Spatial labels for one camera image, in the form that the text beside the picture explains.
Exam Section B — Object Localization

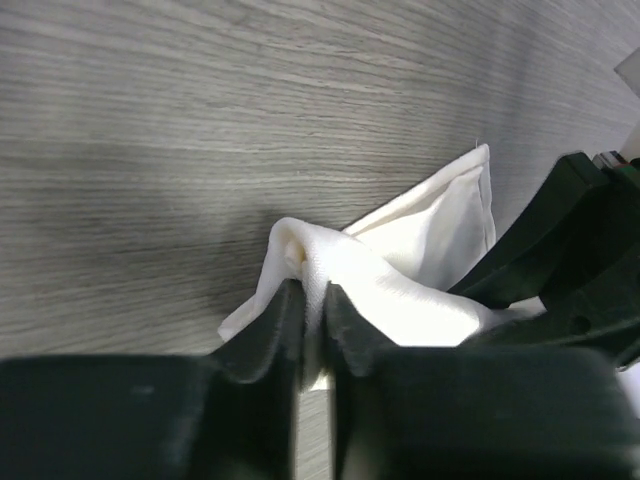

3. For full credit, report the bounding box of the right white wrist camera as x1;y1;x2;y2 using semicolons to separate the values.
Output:
592;44;640;174

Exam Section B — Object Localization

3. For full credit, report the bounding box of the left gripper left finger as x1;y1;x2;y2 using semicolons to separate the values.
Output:
1;280;305;479

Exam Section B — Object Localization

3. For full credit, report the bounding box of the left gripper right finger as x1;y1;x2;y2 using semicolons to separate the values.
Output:
323;285;639;479

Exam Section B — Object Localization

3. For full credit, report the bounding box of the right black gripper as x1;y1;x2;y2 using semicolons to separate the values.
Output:
449;152;639;369

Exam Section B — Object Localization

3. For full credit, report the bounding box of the white cloth napkin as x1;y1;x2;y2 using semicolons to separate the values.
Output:
218;144;543;390

